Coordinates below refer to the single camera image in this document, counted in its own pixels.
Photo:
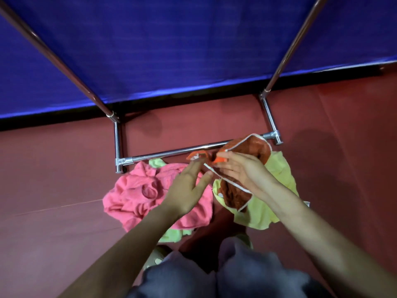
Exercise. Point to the orange brown patterned towel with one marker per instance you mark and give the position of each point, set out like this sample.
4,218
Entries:
254,148

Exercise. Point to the person's grey trousers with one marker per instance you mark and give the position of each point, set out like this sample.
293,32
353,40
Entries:
248,270

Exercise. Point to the light green towel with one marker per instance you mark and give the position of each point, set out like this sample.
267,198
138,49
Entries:
172,235

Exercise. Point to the person's right forearm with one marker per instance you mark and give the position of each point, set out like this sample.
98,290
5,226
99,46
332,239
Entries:
325,242

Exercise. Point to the pale yellow towel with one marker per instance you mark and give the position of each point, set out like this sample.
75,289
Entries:
257,214

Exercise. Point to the person's right shoe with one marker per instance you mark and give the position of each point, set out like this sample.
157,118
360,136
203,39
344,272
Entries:
243,240

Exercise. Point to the pink towel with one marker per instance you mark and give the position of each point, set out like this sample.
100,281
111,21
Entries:
136,192

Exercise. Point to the metal towel rack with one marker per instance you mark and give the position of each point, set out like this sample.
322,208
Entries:
173,152

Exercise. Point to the person's right hand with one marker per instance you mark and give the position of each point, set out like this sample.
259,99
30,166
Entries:
248,173

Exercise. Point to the person's left hand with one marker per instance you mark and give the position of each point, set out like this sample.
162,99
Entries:
186,195

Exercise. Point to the person's left forearm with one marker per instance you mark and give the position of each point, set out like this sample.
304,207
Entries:
124,257

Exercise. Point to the blue printed banner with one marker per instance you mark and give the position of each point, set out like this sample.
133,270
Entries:
186,43

